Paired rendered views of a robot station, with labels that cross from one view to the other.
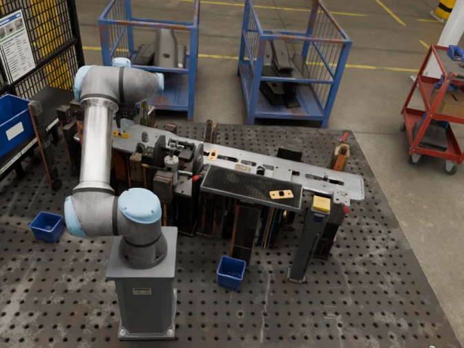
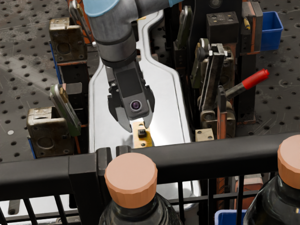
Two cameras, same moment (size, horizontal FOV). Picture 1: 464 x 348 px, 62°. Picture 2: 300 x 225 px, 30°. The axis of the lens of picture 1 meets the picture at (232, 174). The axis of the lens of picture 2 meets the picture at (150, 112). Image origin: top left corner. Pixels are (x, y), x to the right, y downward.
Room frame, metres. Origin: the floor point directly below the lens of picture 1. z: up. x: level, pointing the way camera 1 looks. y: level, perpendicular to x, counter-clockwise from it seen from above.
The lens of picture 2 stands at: (1.61, 1.41, 1.87)
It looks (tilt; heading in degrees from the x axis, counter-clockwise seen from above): 43 degrees down; 261
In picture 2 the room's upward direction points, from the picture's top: 6 degrees counter-clockwise
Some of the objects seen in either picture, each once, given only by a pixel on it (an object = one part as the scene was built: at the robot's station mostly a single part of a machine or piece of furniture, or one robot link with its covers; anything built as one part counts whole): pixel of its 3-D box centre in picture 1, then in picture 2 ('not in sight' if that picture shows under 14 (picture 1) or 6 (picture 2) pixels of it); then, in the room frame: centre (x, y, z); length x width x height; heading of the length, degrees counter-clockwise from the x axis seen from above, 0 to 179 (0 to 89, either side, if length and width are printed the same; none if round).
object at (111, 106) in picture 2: not in sight; (118, 103); (1.54, 0.55, 1.10); 0.05 x 0.02 x 0.09; 178
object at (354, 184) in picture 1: (217, 155); (127, 14); (1.44, 0.08, 1.00); 1.38 x 0.22 x 0.02; 82
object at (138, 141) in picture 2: (120, 133); (142, 133); (1.50, 0.56, 1.01); 0.08 x 0.04 x 0.01; 82
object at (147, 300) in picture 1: (146, 284); not in sight; (0.77, 0.25, 0.90); 0.21 x 0.21 x 0.40; 8
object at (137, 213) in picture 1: (138, 215); not in sight; (0.76, 0.26, 1.27); 0.13 x 0.12 x 0.14; 101
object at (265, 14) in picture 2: (230, 273); (264, 32); (0.97, -0.05, 0.74); 0.11 x 0.10 x 0.09; 82
